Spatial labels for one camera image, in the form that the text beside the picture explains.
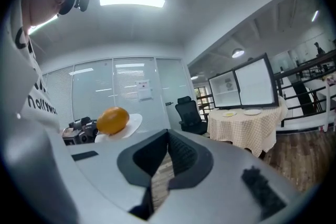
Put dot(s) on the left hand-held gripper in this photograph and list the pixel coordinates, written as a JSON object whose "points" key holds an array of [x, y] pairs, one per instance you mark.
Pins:
{"points": [[82, 129]]}

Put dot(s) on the black office chair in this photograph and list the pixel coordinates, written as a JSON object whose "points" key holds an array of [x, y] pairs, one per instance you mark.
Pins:
{"points": [[187, 112]]}

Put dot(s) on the person's head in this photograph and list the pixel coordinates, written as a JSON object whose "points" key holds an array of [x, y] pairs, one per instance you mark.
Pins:
{"points": [[42, 8]]}

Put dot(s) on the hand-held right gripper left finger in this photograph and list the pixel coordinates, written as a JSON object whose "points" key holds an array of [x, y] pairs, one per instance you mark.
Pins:
{"points": [[147, 154]]}

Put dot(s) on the black metal railing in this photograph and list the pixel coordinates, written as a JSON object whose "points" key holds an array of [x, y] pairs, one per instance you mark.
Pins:
{"points": [[302, 76]]}

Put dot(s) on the orange fruit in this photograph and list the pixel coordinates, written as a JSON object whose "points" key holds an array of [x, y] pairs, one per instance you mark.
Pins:
{"points": [[113, 120]]}

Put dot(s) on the white plate with yellow food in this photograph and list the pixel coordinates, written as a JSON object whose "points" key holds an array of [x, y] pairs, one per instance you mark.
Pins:
{"points": [[229, 113]]}

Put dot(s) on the mini fridge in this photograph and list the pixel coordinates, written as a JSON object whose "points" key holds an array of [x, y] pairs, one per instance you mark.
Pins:
{"points": [[253, 85]]}

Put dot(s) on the long ceiling light tube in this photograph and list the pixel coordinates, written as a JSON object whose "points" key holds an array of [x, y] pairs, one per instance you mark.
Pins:
{"points": [[315, 15]]}

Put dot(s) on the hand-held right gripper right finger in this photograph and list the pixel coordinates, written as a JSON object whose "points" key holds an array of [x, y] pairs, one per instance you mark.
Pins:
{"points": [[183, 152]]}

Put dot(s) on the person's white printed shirt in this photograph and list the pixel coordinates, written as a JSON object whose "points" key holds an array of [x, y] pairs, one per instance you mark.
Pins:
{"points": [[31, 81]]}

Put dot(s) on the white paper notice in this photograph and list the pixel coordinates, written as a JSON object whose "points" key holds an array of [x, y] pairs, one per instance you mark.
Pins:
{"points": [[144, 90]]}

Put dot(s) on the white round plate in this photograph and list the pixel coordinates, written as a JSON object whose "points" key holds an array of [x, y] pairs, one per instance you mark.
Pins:
{"points": [[134, 123]]}

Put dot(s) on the rectangular ceiling light panel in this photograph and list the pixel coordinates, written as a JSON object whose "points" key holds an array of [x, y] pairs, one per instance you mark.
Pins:
{"points": [[131, 0], [42, 25]]}

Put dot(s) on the round pendant lamp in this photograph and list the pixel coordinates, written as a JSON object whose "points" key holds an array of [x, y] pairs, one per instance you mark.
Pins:
{"points": [[237, 53]]}

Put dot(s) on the window with dark frame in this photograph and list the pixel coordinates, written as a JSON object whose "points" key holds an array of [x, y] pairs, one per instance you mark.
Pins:
{"points": [[203, 98]]}

